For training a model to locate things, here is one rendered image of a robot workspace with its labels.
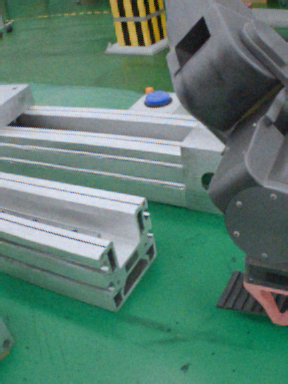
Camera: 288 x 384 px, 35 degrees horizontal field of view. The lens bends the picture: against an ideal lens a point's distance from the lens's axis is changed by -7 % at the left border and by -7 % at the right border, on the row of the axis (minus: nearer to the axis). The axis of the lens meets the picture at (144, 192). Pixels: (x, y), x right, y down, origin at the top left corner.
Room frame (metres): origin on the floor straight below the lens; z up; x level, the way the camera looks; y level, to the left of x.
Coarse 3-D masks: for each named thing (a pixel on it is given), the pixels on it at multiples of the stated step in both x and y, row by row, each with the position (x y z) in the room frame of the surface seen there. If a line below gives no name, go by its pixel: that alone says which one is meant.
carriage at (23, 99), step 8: (0, 88) 0.78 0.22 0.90; (8, 88) 0.77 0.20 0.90; (16, 88) 0.75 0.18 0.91; (24, 88) 0.75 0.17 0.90; (0, 96) 0.73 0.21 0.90; (8, 96) 0.72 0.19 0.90; (16, 96) 0.73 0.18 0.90; (24, 96) 0.74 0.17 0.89; (32, 96) 0.76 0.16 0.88; (0, 104) 0.69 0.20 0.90; (8, 104) 0.71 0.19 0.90; (16, 104) 0.72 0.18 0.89; (24, 104) 0.74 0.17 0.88; (32, 104) 0.75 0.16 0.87; (0, 112) 0.69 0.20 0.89; (8, 112) 0.70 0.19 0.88; (16, 112) 0.72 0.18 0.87; (0, 120) 0.68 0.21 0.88; (8, 120) 0.70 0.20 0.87; (16, 120) 0.73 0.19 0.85; (0, 128) 0.68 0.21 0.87
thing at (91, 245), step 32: (0, 192) 0.51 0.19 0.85; (32, 192) 0.47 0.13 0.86; (64, 192) 0.46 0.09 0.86; (96, 192) 0.44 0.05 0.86; (0, 224) 0.42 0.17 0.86; (32, 224) 0.41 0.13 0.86; (64, 224) 0.43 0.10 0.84; (96, 224) 0.43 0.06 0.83; (128, 224) 0.40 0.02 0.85; (0, 256) 0.43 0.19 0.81; (32, 256) 0.39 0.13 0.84; (64, 256) 0.36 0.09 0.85; (96, 256) 0.34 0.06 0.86; (128, 256) 0.37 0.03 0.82; (64, 288) 0.37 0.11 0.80; (96, 288) 0.35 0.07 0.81; (128, 288) 0.37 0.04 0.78
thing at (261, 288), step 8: (248, 280) 0.25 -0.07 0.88; (256, 280) 0.25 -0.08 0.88; (264, 280) 0.25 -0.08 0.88; (272, 280) 0.25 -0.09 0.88; (280, 280) 0.24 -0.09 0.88; (248, 288) 0.26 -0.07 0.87; (256, 288) 0.25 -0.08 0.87; (264, 288) 0.25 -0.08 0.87; (272, 288) 0.24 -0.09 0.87; (280, 288) 0.24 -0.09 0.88; (256, 296) 0.26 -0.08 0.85; (264, 296) 0.26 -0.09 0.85; (264, 304) 0.26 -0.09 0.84; (272, 304) 0.26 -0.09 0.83; (272, 312) 0.26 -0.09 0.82; (272, 320) 0.26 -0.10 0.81; (280, 320) 0.25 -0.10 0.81
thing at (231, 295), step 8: (240, 272) 0.33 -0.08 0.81; (232, 280) 0.32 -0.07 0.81; (240, 280) 0.32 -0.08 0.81; (232, 288) 0.31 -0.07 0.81; (240, 288) 0.31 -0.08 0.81; (224, 296) 0.31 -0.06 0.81; (232, 296) 0.30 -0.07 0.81; (216, 304) 0.30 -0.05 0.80; (224, 304) 0.30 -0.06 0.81; (232, 304) 0.29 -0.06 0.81
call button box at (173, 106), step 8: (144, 96) 0.74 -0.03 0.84; (136, 104) 0.72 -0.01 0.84; (144, 104) 0.71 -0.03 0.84; (160, 104) 0.69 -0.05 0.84; (168, 104) 0.69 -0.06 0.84; (176, 104) 0.69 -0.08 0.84; (160, 112) 0.67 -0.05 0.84; (168, 112) 0.66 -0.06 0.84; (176, 112) 0.67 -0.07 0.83; (184, 112) 0.70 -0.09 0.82
